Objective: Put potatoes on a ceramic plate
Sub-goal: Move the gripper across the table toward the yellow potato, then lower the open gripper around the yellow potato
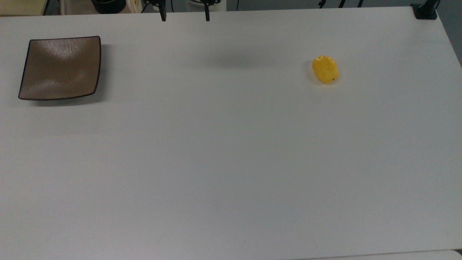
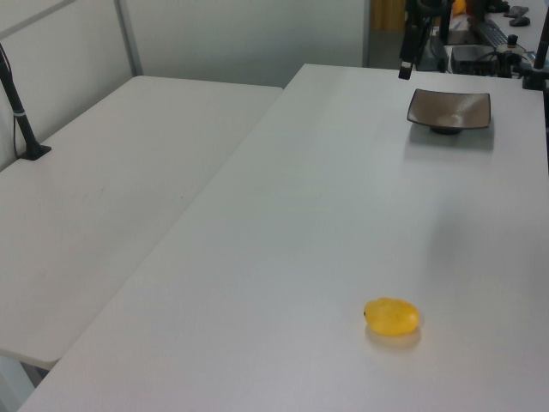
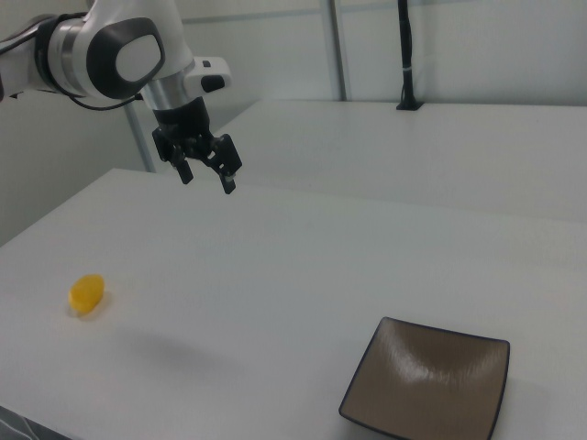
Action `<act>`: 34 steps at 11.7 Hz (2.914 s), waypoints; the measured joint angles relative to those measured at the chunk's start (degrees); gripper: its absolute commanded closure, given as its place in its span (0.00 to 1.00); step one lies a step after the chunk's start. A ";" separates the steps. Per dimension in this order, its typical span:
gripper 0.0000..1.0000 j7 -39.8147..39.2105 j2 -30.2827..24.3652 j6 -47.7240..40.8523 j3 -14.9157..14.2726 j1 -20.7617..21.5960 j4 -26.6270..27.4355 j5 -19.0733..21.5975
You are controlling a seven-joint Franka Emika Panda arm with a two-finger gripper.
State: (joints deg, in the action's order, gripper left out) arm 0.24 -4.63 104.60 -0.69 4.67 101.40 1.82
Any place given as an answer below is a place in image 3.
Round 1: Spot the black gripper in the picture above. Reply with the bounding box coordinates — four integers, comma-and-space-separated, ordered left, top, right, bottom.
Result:
151, 96, 243, 195

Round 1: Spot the yellow potato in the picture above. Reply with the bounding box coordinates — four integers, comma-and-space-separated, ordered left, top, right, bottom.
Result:
68, 273, 107, 317

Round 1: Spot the square brown ceramic plate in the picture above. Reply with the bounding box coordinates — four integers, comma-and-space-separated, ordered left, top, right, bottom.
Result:
338, 315, 512, 440

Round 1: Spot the black pole with base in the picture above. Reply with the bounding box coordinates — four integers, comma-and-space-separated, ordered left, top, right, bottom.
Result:
395, 0, 426, 113

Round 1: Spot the grey metal partition corner post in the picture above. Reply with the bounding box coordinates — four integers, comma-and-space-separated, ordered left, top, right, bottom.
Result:
122, 93, 158, 174

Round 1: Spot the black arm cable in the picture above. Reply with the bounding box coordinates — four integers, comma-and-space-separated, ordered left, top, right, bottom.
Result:
63, 89, 143, 112

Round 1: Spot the grey metal partition rail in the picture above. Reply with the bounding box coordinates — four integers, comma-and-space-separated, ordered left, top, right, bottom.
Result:
180, 11, 332, 26

